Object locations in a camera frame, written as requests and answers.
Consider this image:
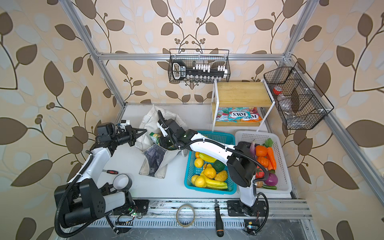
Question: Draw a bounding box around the yellow lemon bottom left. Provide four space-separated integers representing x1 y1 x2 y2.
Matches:
191 175 207 188

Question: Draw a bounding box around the teal plastic basket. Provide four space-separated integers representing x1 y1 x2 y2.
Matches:
184 130 238 195

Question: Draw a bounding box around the black wire basket wall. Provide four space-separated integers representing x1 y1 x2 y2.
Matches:
168 48 231 84
264 62 334 130

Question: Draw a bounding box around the purple onion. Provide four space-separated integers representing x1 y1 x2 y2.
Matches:
264 173 279 187

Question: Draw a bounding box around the black wire basket right wall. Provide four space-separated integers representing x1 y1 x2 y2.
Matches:
264 62 334 130

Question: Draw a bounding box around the plastic bottle red cap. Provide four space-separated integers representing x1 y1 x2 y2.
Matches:
273 86 296 120

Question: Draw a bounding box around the clear tape roll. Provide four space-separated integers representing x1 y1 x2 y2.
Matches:
176 204 196 228

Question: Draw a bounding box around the orange carrot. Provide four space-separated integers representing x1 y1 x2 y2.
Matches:
264 138 277 170

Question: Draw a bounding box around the banana lower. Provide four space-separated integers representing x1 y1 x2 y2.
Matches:
200 173 228 190

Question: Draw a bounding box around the green snack bag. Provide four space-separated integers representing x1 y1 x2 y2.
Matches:
149 132 162 146

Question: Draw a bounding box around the black wire basket back wall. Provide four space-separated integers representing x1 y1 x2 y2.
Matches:
168 48 231 84

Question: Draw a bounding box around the black socket tool set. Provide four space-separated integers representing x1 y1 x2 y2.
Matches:
168 60 231 84

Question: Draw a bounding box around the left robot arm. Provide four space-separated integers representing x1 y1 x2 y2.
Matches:
54 123 147 238

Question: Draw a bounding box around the white wooden two-tier shelf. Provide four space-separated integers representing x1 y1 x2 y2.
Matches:
212 80 276 132

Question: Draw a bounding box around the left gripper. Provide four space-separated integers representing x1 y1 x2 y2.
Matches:
110 126 146 147

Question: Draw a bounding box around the banana bunch upper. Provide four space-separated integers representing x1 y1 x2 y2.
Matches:
195 152 216 163

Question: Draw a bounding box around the aluminium frame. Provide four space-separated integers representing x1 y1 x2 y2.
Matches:
58 0 384 240

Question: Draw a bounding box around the yellow textured fruit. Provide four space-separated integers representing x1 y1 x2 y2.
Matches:
204 167 217 179

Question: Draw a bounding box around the Fox's candy bag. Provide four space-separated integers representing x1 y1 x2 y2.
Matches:
216 107 263 123

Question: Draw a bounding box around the red handled screwdriver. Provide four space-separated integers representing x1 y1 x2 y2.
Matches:
102 170 119 175

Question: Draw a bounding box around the black handled screwdriver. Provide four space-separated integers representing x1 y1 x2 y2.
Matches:
214 199 224 238

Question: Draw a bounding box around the green bell pepper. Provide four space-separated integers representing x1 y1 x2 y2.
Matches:
213 160 225 173

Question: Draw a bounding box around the white plastic basket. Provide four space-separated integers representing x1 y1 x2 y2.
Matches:
235 131 292 195

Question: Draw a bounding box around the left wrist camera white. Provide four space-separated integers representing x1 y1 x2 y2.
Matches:
118 120 131 129

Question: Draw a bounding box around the black tape roll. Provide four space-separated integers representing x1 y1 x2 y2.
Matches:
113 174 133 191

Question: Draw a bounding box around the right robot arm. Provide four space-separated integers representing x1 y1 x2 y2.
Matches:
158 110 269 217

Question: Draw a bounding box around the cream canvas tote bag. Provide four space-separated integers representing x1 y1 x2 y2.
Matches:
135 106 187 179

